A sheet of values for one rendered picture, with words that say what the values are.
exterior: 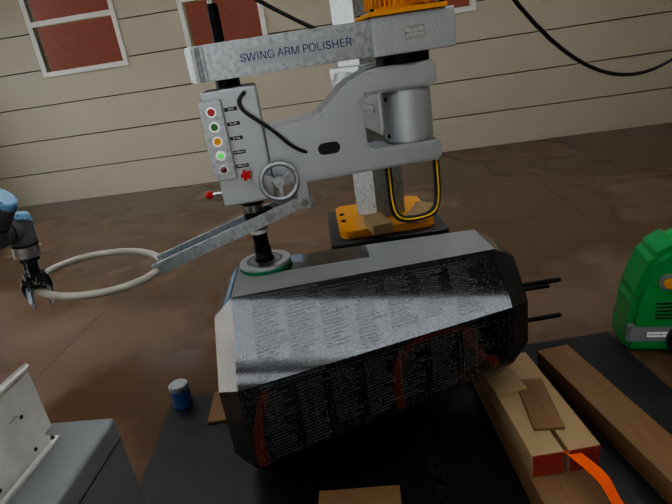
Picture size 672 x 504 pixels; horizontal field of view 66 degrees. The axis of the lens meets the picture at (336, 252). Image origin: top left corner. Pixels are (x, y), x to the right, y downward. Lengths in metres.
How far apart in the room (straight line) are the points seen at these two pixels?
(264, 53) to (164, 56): 6.50
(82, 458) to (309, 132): 1.26
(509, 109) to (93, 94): 6.20
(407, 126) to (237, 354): 1.05
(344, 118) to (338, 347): 0.83
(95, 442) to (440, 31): 1.66
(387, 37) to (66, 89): 7.48
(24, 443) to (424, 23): 1.71
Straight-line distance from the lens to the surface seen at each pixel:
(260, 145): 1.93
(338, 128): 1.95
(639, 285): 2.92
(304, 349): 1.86
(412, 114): 2.01
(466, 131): 8.06
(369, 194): 2.72
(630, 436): 2.37
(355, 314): 1.89
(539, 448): 2.07
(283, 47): 1.91
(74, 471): 1.38
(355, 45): 1.94
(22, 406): 1.41
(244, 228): 2.06
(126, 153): 8.81
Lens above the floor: 1.63
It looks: 21 degrees down
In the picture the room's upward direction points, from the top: 9 degrees counter-clockwise
